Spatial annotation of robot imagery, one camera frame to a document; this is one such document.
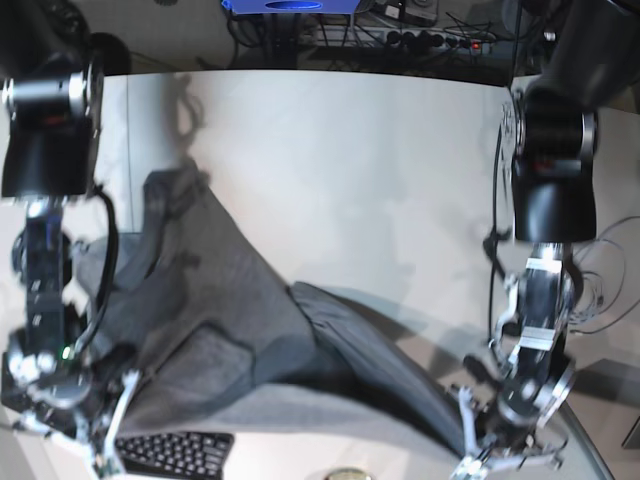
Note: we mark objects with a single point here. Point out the black power strip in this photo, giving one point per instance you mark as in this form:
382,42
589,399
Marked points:
478,42

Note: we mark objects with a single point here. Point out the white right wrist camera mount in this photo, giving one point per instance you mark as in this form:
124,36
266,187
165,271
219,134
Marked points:
110,430

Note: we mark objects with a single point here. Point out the grey t-shirt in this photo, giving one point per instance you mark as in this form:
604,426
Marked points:
218,336

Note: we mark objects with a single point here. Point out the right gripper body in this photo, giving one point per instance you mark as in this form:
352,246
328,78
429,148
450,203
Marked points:
53,383

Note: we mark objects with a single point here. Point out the blue box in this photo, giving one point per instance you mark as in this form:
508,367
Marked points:
245,7

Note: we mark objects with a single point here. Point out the grey monitor edge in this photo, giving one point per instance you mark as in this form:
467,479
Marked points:
605,400

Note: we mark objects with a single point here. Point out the round brass object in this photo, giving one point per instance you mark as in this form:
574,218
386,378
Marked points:
347,473

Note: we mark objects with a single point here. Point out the black keyboard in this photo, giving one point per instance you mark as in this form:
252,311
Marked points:
176,455

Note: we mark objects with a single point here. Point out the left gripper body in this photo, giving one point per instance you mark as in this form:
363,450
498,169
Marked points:
520,402

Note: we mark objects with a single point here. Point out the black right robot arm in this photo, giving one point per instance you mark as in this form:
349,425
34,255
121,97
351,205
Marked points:
52,90

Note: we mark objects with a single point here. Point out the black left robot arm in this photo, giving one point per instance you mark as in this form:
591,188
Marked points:
549,138

